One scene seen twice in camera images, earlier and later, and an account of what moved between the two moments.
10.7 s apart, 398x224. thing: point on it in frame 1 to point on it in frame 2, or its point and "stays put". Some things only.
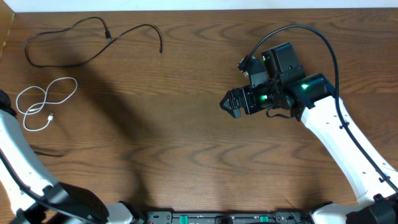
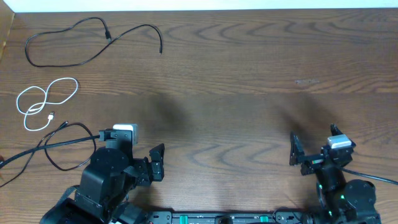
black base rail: (226, 217) stays put
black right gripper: (245, 92) to (298, 157)
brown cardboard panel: (7, 15) stays put
